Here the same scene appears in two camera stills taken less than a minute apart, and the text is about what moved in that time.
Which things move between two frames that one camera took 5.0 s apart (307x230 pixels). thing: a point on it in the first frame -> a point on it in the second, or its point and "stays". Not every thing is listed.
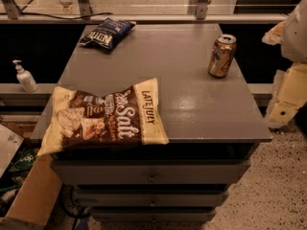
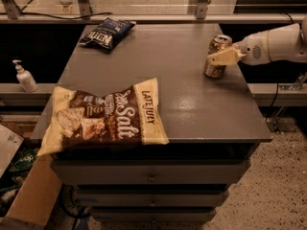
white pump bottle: (25, 78) stays
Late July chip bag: (127, 116) stays
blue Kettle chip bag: (108, 34) stays
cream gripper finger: (290, 94) -> (256, 49)
